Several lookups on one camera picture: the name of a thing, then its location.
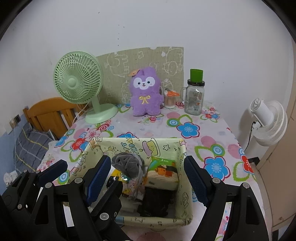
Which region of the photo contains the yellow cartoon fabric storage box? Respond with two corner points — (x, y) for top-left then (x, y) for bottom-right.
(69, 138), (193, 230)

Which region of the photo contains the yellow small packet in box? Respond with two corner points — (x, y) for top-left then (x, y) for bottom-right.
(122, 179), (144, 201)

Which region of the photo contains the grey plaid pillow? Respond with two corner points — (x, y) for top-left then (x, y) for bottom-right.
(14, 123), (53, 174)

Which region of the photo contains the wooden chair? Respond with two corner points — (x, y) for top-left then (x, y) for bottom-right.
(23, 97), (89, 138)

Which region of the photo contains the purple plush toy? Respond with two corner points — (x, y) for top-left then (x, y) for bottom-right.
(129, 67), (164, 116)

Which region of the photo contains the green desk fan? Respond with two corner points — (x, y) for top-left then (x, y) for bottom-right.
(53, 51), (118, 124)

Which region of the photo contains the toothpick holder orange lid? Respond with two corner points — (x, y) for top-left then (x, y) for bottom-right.
(164, 88), (180, 109)

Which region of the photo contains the green cup on jar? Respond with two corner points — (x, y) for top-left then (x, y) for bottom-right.
(190, 69), (203, 83)

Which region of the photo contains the glass mason jar mug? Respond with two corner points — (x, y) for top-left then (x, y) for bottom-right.
(180, 79), (205, 115)

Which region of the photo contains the black soft item in box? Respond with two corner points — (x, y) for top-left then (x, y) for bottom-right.
(137, 187), (176, 218)

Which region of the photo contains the grey velvet drawstring pouch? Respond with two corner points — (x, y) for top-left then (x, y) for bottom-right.
(111, 152), (147, 179)

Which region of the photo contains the beige cartoon cardboard sheet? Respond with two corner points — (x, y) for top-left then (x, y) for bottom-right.
(97, 47), (184, 104)

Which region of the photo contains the floral tablecloth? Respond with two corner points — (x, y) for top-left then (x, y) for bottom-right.
(36, 101), (266, 241)

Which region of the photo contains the white floor fan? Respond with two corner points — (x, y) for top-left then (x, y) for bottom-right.
(249, 98), (288, 147)

